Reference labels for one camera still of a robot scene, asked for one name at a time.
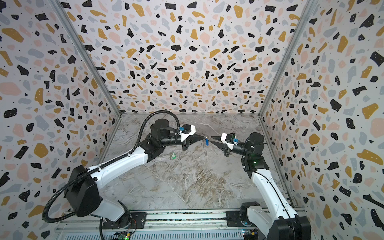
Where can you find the translucent keyring tag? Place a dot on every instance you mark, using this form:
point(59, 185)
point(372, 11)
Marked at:
point(205, 148)

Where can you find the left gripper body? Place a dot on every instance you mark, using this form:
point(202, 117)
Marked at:
point(175, 140)

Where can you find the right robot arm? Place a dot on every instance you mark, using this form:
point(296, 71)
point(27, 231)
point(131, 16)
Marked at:
point(282, 222)

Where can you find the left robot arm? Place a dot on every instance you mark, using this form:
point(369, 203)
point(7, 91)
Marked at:
point(86, 195)

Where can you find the aluminium mounting rail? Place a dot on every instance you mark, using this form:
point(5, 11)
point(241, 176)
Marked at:
point(161, 225)

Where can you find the corner aluminium profile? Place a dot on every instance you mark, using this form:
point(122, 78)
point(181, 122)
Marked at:
point(308, 9)
point(64, 19)

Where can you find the right corner aluminium profile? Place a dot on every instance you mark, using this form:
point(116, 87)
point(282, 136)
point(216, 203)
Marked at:
point(308, 9)

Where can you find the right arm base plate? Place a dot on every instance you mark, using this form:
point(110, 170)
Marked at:
point(237, 219)

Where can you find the right electronics board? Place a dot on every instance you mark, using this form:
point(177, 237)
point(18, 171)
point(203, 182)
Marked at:
point(250, 234)

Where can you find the electronics board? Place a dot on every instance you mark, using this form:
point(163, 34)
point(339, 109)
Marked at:
point(250, 234)
point(125, 235)

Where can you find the left electronics board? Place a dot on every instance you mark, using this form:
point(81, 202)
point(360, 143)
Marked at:
point(125, 235)

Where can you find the left corner aluminium profile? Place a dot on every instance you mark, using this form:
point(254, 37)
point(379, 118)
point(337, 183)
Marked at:
point(64, 19)

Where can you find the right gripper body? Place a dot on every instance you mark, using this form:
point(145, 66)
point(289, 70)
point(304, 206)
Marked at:
point(226, 147)

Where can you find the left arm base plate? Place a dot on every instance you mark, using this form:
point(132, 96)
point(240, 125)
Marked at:
point(134, 221)

